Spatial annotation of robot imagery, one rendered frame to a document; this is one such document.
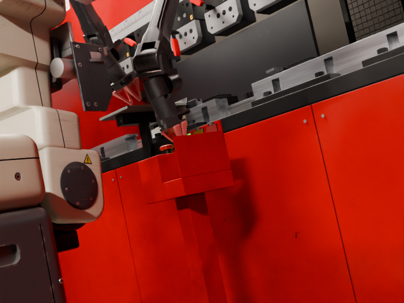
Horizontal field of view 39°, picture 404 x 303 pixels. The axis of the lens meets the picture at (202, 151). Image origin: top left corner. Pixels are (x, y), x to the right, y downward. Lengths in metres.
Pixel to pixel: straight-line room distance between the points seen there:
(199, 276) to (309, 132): 0.48
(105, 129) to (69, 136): 1.74
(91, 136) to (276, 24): 1.10
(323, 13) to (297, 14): 1.32
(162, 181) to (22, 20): 0.53
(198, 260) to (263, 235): 0.28
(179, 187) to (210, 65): 1.38
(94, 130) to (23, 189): 2.03
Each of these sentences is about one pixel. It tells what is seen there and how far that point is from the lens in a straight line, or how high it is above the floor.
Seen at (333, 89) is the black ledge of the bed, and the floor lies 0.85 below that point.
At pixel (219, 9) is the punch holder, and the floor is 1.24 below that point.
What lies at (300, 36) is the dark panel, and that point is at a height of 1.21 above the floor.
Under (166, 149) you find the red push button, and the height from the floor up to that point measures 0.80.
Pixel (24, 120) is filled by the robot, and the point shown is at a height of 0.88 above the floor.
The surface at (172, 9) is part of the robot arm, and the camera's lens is 1.58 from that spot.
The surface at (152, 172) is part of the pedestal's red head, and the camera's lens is 1.53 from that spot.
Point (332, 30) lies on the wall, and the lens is 3.69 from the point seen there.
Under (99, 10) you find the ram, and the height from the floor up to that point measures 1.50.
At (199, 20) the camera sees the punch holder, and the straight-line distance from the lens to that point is 2.04.
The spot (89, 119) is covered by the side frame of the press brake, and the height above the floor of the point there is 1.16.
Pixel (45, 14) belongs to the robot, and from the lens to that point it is 1.31.
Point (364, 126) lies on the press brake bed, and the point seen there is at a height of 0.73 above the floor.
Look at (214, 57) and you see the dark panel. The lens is 2.73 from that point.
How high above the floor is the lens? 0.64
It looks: 5 degrees up
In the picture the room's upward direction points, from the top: 12 degrees counter-clockwise
